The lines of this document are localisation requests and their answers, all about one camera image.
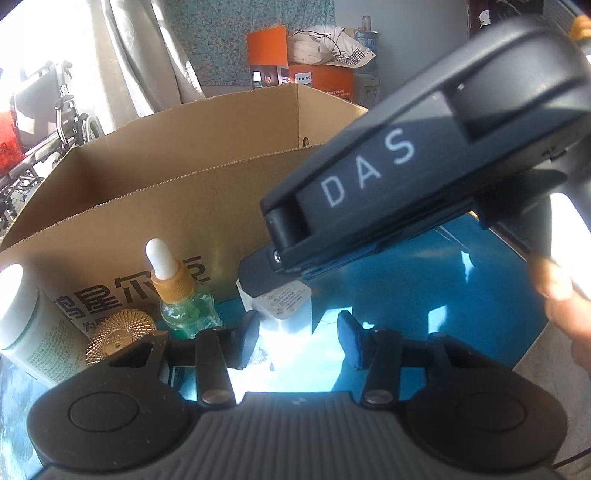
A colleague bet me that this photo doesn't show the white checkered cloth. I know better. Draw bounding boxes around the white checkered cloth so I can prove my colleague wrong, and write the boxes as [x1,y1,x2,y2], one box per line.
[288,25,378,71]

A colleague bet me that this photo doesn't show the green glass dropper bottle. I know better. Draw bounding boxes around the green glass dropper bottle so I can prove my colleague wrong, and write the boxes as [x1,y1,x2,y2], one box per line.
[145,237,223,343]

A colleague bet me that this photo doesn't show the white jar green label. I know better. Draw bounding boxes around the white jar green label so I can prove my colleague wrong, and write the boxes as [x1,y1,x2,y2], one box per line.
[0,264,89,387]

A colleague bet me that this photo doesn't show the cardboard box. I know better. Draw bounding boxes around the cardboard box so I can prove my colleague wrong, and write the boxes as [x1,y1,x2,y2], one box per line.
[0,83,370,335]

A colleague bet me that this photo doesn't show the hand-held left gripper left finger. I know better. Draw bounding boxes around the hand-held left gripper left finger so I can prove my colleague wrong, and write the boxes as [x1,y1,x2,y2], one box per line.
[107,310,260,409]

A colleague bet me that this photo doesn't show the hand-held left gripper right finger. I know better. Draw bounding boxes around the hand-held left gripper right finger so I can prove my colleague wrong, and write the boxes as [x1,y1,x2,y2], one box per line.
[337,310,492,409]

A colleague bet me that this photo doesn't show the water dispenser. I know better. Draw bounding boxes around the water dispenser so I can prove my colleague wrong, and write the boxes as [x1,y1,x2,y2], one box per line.
[353,14,382,108]

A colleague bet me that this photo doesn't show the orange plastic bag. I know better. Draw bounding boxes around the orange plastic bag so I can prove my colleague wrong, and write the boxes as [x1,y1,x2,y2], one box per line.
[0,111,25,177]

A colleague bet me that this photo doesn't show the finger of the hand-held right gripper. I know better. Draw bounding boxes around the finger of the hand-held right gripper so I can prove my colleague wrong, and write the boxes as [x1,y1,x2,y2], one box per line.
[237,244,384,301]

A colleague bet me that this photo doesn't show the folded wheelchair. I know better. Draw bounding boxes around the folded wheelchair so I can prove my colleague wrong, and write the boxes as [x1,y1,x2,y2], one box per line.
[0,60,105,224]

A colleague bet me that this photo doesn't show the white power adapter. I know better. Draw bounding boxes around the white power adapter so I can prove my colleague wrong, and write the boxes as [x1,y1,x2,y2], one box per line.
[236,276,315,335]

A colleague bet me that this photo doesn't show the teal patterned wall cloth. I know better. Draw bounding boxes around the teal patterned wall cloth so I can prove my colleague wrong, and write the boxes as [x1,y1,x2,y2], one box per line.
[164,0,334,88]

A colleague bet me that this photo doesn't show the grey curtain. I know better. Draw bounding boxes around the grey curtain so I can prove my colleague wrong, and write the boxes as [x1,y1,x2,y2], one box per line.
[88,0,205,136]

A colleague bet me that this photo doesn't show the orange printed carton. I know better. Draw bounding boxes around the orange printed carton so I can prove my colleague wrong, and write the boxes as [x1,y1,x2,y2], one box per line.
[246,26,356,106]

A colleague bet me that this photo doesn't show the person's right hand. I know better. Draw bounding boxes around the person's right hand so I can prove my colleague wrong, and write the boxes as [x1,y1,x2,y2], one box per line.
[530,256,591,374]

